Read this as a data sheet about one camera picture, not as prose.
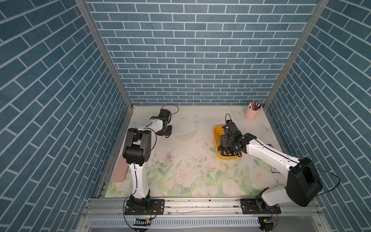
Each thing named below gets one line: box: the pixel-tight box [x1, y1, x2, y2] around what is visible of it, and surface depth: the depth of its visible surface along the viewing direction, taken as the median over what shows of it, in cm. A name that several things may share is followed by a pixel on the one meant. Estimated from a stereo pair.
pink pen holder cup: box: [244, 101, 261, 121], surface depth 110 cm
